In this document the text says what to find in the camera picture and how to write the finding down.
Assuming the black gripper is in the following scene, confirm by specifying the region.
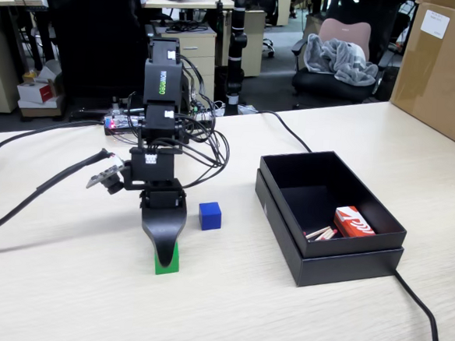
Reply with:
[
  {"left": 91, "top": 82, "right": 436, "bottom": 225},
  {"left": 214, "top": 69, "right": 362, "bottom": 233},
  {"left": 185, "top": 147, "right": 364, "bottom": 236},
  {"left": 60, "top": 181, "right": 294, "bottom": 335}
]
[{"left": 134, "top": 176, "right": 191, "bottom": 269}]

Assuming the green wooden cube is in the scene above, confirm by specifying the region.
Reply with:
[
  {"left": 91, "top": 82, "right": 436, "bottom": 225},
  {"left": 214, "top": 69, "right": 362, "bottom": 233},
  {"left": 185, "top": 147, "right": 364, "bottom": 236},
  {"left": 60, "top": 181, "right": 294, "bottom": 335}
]
[{"left": 153, "top": 238, "right": 183, "bottom": 277}]

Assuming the blue wooden cube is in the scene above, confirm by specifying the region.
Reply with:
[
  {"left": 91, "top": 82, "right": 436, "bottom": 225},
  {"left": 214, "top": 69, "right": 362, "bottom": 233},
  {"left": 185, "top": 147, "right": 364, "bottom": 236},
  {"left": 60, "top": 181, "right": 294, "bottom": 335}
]
[{"left": 197, "top": 201, "right": 224, "bottom": 233}]

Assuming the control board with red LED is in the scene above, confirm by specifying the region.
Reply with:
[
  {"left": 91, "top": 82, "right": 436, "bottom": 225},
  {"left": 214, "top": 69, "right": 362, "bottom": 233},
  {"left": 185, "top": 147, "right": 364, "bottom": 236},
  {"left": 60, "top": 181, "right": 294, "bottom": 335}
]
[{"left": 103, "top": 106, "right": 147, "bottom": 138}]

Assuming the red tipped wooden match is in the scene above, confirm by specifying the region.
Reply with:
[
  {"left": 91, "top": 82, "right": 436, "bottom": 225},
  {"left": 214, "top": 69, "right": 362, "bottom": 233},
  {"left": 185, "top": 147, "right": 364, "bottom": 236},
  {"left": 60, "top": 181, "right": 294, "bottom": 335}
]
[
  {"left": 303, "top": 223, "right": 332, "bottom": 239},
  {"left": 307, "top": 227, "right": 336, "bottom": 243},
  {"left": 315, "top": 229, "right": 340, "bottom": 244}
]

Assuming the beige drawer cabinet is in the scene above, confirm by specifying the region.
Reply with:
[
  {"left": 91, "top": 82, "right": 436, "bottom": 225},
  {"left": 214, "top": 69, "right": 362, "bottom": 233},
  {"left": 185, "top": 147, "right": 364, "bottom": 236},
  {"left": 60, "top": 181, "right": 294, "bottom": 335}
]
[{"left": 156, "top": 21, "right": 219, "bottom": 104}]

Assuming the black open box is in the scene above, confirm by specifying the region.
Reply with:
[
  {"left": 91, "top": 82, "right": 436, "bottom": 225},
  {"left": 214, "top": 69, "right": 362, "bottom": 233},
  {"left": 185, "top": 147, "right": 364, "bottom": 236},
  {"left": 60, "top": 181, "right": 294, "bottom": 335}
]
[{"left": 248, "top": 169, "right": 410, "bottom": 295}]

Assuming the open cardboard box with white box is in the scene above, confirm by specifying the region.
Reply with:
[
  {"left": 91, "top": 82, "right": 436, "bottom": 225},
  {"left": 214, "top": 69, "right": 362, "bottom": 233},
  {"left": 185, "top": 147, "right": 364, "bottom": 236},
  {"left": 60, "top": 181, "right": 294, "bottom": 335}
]
[{"left": 14, "top": 57, "right": 67, "bottom": 124}]

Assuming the red white matchbox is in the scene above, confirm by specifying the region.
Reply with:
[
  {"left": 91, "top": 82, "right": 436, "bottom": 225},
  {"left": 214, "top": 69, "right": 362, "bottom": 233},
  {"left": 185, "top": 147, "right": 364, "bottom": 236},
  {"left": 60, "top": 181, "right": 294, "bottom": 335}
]
[{"left": 331, "top": 204, "right": 378, "bottom": 240}]

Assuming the black cardboard box tray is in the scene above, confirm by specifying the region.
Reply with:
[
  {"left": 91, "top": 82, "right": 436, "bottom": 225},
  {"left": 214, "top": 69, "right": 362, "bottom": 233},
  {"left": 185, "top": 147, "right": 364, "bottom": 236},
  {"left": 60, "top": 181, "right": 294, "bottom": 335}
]
[{"left": 253, "top": 146, "right": 414, "bottom": 265}]

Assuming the black segmented pole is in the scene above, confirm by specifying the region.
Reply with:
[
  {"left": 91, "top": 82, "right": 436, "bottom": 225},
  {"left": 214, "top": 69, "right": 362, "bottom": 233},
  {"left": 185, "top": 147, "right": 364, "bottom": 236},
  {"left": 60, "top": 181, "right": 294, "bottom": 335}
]
[{"left": 222, "top": 0, "right": 251, "bottom": 117}]

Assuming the beige tall cabinet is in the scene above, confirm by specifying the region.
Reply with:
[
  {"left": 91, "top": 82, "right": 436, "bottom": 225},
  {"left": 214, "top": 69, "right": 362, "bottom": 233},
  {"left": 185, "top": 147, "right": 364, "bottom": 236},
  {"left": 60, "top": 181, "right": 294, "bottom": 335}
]
[{"left": 218, "top": 7, "right": 268, "bottom": 79}]

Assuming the black high back chair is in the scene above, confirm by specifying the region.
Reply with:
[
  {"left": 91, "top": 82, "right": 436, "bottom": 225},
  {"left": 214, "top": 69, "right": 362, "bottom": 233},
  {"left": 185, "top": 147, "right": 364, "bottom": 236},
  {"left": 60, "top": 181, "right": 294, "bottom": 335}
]
[{"left": 33, "top": 0, "right": 157, "bottom": 110}]

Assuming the grey blanket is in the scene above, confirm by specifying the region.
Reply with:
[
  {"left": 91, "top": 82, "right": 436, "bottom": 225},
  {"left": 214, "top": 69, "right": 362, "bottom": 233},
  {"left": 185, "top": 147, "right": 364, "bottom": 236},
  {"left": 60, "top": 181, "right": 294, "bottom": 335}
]
[{"left": 302, "top": 33, "right": 381, "bottom": 88}]

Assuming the office chair with grey cloth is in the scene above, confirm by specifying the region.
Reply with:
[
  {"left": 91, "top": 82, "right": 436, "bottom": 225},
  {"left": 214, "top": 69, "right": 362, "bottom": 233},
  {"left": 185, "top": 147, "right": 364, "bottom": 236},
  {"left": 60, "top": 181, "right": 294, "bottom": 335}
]
[{"left": 287, "top": 15, "right": 399, "bottom": 117}]

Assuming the large brown cardboard box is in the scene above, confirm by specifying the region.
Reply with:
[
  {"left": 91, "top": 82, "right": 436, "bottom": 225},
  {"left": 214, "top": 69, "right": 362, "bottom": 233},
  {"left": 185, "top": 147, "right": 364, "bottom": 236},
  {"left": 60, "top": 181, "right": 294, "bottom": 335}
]
[{"left": 384, "top": 0, "right": 455, "bottom": 154}]

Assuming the small wrist camera board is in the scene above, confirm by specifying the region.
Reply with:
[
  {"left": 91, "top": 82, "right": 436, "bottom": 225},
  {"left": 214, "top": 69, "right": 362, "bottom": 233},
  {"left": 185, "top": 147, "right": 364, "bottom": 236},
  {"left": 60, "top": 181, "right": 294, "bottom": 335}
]
[{"left": 84, "top": 159, "right": 129, "bottom": 197}]

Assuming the black servo wire bundle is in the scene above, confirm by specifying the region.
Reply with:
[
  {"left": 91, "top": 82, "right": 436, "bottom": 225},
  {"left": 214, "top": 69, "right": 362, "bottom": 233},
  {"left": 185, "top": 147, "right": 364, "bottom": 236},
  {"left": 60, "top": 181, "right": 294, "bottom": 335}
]
[{"left": 169, "top": 53, "right": 236, "bottom": 193}]

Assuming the black sheathed camera cable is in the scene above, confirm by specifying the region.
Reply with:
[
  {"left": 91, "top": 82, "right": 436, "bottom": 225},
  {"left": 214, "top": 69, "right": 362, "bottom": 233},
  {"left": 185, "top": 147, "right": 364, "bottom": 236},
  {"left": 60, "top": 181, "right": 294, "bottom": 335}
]
[{"left": 0, "top": 142, "right": 116, "bottom": 254}]

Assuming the thick black power cable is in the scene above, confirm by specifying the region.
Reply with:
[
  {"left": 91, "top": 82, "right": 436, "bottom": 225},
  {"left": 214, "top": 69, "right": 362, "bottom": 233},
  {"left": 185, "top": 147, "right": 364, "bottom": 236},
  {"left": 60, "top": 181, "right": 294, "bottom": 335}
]
[{"left": 245, "top": 109, "right": 455, "bottom": 341}]

